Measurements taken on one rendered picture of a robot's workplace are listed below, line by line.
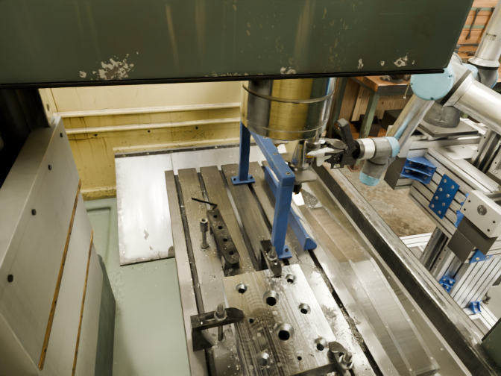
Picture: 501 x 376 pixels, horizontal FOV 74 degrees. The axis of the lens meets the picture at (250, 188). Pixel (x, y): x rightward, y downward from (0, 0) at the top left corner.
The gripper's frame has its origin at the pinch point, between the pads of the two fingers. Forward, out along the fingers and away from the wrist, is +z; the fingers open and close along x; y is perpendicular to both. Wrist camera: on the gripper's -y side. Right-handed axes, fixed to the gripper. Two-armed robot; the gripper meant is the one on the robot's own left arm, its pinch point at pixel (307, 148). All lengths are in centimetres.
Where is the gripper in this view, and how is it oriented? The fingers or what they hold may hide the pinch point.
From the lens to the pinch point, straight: 114.7
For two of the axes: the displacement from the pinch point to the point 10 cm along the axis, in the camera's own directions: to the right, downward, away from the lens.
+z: -9.6, 1.0, -2.6
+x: -2.7, -5.7, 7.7
